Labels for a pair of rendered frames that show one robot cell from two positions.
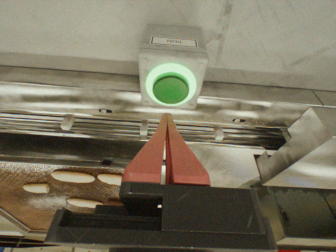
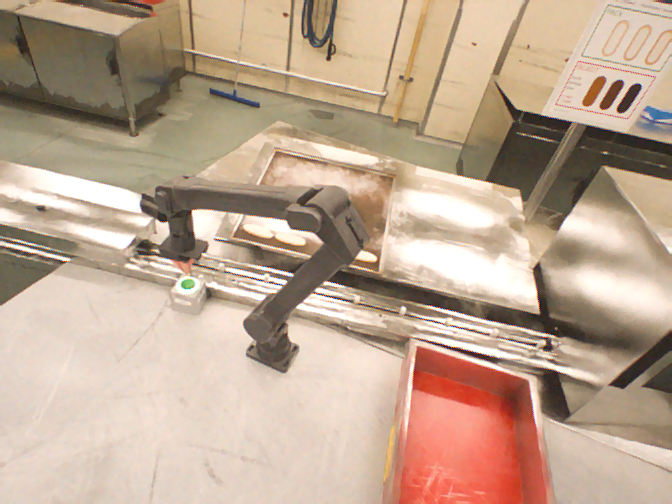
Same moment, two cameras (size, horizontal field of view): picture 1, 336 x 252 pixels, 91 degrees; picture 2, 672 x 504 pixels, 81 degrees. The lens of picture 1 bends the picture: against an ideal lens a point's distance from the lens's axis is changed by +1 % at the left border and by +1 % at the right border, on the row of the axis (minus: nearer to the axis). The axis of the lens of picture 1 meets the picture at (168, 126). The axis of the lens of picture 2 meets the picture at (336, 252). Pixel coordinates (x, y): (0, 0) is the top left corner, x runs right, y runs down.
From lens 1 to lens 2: 0.96 m
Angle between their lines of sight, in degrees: 2
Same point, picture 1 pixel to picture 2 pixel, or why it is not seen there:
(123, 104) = (222, 282)
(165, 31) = (187, 308)
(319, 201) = (48, 78)
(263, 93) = (147, 276)
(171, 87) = (186, 284)
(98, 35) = (222, 315)
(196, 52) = (174, 295)
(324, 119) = (120, 259)
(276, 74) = (139, 285)
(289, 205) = (102, 81)
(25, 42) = not seen: hidden behind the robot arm
